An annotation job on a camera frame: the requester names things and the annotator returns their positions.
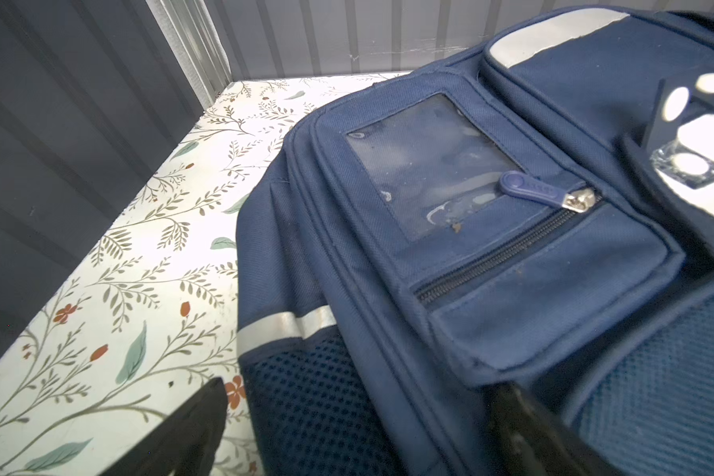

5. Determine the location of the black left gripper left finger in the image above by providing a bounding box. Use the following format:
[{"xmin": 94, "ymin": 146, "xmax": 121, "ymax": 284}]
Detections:
[{"xmin": 103, "ymin": 378, "xmax": 228, "ymax": 476}]

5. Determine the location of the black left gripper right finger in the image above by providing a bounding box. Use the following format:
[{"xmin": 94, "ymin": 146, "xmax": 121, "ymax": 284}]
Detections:
[{"xmin": 490, "ymin": 383, "xmax": 622, "ymax": 475}]

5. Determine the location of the navy blue student backpack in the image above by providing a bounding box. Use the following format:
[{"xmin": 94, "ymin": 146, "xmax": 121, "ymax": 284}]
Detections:
[{"xmin": 237, "ymin": 7, "xmax": 714, "ymax": 475}]

